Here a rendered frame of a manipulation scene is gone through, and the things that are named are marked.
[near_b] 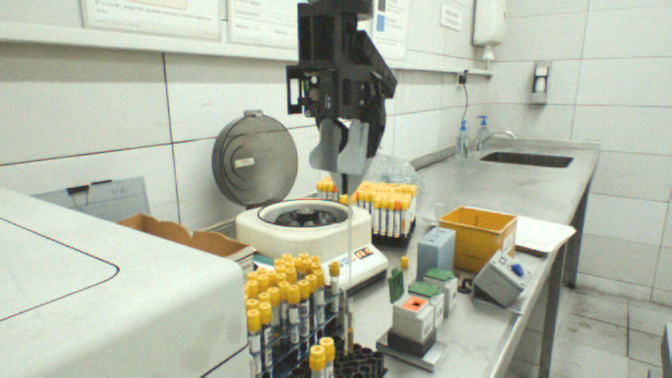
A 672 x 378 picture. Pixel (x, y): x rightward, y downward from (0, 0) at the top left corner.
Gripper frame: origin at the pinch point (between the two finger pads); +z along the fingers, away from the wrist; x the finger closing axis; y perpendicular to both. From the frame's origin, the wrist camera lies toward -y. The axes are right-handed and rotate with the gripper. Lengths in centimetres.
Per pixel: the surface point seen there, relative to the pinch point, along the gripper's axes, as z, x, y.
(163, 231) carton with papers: 13.5, -38.3, 1.3
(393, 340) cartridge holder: 23.7, 3.6, -6.2
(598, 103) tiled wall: -1, 9, -249
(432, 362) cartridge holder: 24.7, 9.6, -6.1
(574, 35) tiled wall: -39, -7, -249
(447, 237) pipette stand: 16.1, 1.9, -31.0
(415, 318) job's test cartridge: 19.4, 6.6, -6.6
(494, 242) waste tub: 18.4, 8.3, -39.7
